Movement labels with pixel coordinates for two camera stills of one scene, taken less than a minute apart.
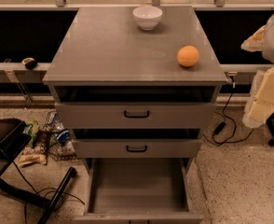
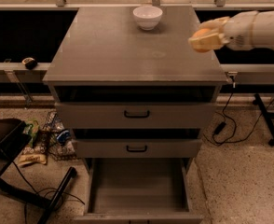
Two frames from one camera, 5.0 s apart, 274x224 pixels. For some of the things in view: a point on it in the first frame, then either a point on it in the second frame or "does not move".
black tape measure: x=30 y=63 does not move
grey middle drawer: x=136 y=147 does not move
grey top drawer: x=135 y=115 does not move
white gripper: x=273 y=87 to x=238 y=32
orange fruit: x=187 y=55 to x=203 y=32
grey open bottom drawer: x=138 y=190 does not move
